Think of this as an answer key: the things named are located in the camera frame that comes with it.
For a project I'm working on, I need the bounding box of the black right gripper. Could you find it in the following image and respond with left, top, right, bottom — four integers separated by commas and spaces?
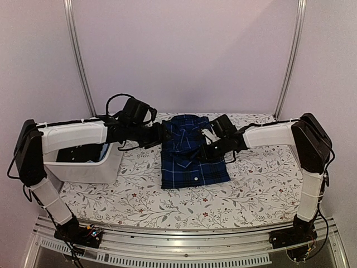
196, 136, 230, 162

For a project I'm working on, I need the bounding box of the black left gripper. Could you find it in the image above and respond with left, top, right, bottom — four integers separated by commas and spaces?
128, 122, 175, 150

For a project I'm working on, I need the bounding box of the blue plaid long sleeve shirt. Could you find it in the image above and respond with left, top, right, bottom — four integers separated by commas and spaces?
161, 114, 230, 189

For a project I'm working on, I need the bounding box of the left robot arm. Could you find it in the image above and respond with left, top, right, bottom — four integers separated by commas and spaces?
8, 94, 170, 242

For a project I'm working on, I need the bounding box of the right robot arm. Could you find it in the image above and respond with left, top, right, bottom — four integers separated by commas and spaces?
198, 113, 335, 222

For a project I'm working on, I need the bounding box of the light blue denim shirt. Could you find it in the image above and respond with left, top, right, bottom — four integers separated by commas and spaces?
98, 143, 110, 161

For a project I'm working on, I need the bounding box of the white plastic bin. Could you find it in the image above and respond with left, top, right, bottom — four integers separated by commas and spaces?
44, 142, 123, 184

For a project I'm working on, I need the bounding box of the floral patterned table cloth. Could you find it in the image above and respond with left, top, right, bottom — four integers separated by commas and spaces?
57, 112, 317, 230

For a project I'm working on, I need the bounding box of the black shirt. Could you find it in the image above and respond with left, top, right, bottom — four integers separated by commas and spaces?
56, 144, 103, 163

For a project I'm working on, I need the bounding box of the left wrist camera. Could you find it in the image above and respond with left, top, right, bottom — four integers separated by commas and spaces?
119, 98, 157, 125

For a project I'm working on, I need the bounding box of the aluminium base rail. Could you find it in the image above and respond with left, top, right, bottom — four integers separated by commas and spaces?
23, 214, 349, 268

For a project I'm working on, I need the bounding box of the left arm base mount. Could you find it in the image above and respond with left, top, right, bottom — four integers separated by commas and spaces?
54, 220, 103, 248

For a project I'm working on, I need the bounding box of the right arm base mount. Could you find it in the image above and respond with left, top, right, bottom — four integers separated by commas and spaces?
269, 218, 317, 262

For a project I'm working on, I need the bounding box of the left aluminium frame post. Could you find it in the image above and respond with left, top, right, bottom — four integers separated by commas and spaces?
63, 0, 97, 116

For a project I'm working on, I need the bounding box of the aluminium frame post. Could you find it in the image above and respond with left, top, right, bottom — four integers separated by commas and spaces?
63, 0, 97, 116
274, 0, 307, 119

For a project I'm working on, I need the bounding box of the right aluminium frame post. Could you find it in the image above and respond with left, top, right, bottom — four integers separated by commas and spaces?
274, 0, 307, 119

